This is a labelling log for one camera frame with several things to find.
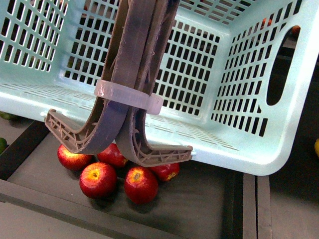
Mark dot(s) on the red apple back middle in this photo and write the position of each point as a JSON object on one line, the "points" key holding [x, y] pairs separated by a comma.
{"points": [[111, 155]]}

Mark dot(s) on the red apple front middle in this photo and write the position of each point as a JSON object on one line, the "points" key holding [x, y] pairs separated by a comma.
{"points": [[140, 185]]}

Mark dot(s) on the red apple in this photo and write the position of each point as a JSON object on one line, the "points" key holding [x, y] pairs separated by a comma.
{"points": [[111, 155], [72, 161], [166, 172], [98, 180], [140, 185]]}

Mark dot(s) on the clear plastic handle clip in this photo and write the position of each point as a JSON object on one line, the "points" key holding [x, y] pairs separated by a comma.
{"points": [[129, 96]]}

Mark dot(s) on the red apple far left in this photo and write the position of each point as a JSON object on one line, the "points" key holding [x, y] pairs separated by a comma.
{"points": [[72, 161]]}

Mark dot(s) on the light teal plastic basket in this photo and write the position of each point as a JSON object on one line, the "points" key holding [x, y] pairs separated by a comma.
{"points": [[234, 75]]}

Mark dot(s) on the red apple front left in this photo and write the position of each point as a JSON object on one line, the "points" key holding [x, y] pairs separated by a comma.
{"points": [[98, 180]]}

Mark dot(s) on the red apple right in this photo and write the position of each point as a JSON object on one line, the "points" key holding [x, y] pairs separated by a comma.
{"points": [[166, 172]]}

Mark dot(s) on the black display tray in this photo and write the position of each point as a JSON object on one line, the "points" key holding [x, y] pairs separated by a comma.
{"points": [[202, 202]]}

